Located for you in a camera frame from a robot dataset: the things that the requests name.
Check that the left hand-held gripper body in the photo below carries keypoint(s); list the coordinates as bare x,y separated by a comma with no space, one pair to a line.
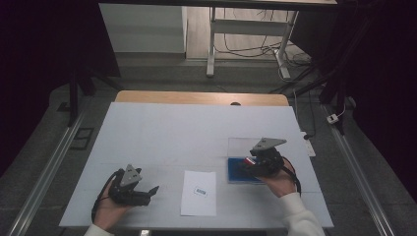
126,187

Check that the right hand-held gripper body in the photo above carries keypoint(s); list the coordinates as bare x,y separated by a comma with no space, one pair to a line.
268,157

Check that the person's right hand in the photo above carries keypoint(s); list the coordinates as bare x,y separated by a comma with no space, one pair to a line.
282,182

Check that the person's left hand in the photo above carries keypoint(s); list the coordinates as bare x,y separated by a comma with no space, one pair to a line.
109,211

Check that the white table cover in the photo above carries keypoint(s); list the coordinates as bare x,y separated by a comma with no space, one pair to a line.
170,137

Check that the white paper sheet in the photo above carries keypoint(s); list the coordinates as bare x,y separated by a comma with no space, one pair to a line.
199,203

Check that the white power adapter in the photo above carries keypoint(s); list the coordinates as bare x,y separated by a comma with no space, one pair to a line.
332,118

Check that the wooden table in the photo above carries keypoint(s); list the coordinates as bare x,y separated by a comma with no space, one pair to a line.
196,97

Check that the black light stand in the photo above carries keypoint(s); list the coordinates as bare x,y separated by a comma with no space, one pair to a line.
331,85

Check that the black tripod stand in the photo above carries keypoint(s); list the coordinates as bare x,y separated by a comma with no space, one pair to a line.
73,98

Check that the white board panel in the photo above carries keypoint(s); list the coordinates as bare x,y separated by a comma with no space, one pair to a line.
144,29

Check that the black floor socket frame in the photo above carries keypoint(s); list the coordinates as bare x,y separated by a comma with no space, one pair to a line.
82,138

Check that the metal floor rail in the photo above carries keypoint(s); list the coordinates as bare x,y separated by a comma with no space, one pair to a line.
357,170
46,173

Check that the white desk frame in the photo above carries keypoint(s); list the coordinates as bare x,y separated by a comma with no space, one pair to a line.
249,27

